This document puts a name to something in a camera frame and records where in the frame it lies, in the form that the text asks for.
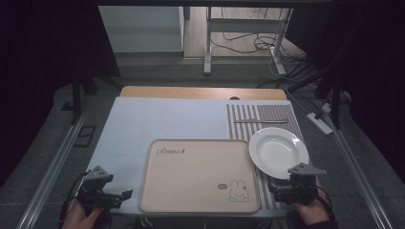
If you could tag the white metal desk frame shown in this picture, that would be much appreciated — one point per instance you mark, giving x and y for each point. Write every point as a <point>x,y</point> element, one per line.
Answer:
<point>210,38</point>

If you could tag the white deep plate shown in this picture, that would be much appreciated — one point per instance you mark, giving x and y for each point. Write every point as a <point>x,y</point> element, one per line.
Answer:
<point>277,152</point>

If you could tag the white power strip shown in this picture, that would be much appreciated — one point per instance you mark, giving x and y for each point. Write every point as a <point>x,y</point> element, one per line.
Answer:
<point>319,123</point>

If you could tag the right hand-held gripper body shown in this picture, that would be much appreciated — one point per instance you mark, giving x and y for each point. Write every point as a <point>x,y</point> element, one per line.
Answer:
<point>299,187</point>

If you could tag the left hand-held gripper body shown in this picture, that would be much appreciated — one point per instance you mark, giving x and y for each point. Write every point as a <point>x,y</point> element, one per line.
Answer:
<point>95,191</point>

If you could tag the person's left hand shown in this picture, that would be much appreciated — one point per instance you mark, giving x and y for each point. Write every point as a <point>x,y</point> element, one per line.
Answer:
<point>79,218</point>

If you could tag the light blue table cover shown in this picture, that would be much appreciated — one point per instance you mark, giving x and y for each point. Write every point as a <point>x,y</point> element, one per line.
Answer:
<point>159,120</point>

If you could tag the dark curtain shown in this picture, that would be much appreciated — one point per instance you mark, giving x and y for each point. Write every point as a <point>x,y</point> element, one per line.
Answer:
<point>38,63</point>
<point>366,63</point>

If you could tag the dark floor socket box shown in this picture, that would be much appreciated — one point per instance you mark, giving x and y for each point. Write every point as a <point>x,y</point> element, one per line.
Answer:
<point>85,135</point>

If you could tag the aluminium rail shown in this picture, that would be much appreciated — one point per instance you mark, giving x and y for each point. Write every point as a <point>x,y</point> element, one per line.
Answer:
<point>359,178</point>
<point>47,178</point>

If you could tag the striped grey white placemat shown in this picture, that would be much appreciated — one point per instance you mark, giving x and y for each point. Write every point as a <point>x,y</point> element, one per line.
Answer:
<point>245,116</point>

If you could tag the black metal stand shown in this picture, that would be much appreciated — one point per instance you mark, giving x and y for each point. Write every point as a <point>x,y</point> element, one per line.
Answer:
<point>334,98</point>
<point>76,98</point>

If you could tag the beige tray with rabbit print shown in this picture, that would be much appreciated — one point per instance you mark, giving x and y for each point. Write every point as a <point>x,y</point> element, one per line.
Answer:
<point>197,176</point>

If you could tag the silver table knife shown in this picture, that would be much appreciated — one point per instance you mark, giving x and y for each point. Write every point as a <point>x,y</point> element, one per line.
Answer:
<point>261,120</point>

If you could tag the white cabinet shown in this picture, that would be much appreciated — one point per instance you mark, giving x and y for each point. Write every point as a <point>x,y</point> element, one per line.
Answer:
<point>141,28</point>

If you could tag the wooden table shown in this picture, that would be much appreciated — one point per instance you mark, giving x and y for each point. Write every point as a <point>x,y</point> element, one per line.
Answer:
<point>197,93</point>

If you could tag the person's right hand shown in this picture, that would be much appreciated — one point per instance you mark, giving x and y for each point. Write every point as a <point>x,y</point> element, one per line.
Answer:
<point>313,213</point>

